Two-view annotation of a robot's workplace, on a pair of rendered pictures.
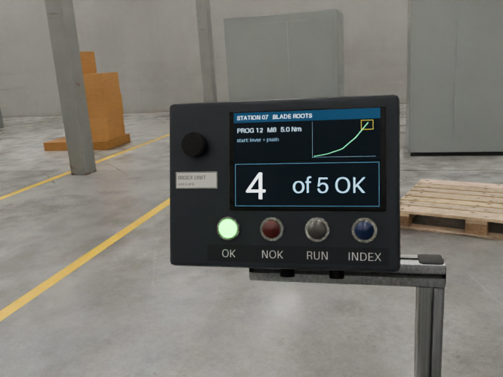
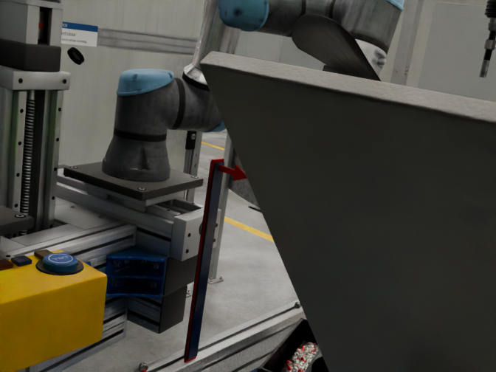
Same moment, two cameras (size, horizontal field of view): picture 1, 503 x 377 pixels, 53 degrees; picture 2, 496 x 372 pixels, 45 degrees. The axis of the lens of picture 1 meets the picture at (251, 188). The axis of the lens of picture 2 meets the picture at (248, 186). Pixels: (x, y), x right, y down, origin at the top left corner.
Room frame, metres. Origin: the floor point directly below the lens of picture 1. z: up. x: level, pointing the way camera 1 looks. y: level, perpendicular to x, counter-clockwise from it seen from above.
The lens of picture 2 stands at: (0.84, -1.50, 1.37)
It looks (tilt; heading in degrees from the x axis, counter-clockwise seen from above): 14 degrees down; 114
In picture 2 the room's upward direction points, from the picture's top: 9 degrees clockwise
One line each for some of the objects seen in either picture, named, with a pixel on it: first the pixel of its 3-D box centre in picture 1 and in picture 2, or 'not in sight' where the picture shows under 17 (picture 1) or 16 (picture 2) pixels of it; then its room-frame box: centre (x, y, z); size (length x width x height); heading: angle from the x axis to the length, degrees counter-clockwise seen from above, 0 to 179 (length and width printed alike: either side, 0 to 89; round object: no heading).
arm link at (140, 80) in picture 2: not in sight; (147, 99); (0.08, -0.39, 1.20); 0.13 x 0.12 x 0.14; 53
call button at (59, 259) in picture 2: not in sight; (60, 263); (0.38, -0.97, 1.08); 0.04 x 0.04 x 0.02
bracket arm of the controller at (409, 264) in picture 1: (343, 268); not in sight; (0.58, -0.11, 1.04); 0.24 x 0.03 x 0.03; 77
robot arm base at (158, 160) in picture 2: not in sight; (138, 150); (0.08, -0.40, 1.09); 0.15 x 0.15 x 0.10
